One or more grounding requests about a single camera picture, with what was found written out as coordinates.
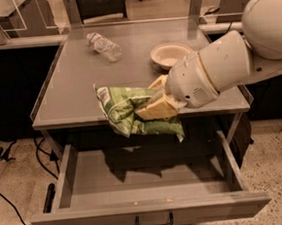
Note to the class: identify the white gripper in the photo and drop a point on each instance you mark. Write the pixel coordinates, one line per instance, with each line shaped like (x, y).
(188, 81)

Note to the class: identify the green jalapeno chip bag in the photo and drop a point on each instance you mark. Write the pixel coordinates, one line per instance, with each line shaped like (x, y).
(118, 104)

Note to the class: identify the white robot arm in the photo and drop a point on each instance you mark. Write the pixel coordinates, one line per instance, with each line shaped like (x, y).
(246, 57)

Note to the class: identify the grey open top drawer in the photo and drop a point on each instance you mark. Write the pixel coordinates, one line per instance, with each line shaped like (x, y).
(197, 180)

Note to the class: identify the white paper bowl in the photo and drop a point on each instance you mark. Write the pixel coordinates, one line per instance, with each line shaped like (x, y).
(166, 54)

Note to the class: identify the grey cabinet table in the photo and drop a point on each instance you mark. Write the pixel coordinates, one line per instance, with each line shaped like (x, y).
(68, 100)

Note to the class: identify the clear plastic water bottle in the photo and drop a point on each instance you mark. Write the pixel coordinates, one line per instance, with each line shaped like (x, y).
(102, 45)

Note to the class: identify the black office chair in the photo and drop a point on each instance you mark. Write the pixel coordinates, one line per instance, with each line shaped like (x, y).
(95, 8)

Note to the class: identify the black drawer handle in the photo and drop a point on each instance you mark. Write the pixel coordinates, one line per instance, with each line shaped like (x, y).
(161, 220)

